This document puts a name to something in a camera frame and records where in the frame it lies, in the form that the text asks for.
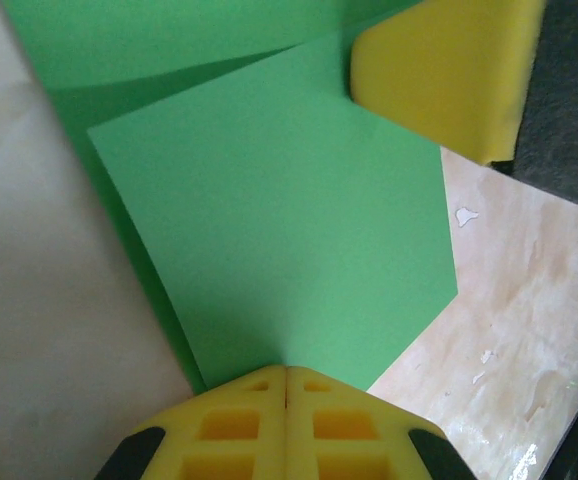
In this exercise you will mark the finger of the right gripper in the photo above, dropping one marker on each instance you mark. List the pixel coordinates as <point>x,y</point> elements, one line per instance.
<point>444,70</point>

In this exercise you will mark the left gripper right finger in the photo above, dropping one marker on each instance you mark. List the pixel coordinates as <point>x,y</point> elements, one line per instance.
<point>344,435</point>

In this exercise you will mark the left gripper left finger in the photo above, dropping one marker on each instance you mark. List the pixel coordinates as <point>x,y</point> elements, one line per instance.
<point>229,435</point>

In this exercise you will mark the green paper sheet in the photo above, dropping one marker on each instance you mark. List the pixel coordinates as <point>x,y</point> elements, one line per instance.
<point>269,225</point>

